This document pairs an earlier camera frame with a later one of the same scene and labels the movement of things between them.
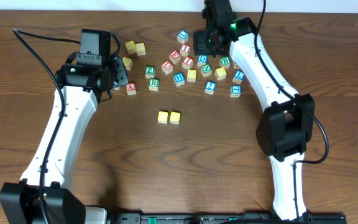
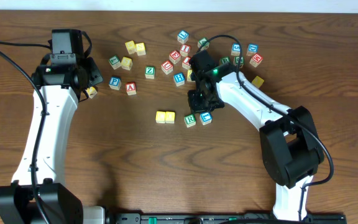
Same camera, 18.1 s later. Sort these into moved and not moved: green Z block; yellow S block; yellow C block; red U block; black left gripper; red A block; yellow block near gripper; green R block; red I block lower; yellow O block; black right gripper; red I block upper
Moved: black left gripper; yellow O block; black right gripper; green R block
Not moved: yellow S block; red I block upper; green Z block; red A block; yellow C block; red U block; yellow block near gripper; red I block lower
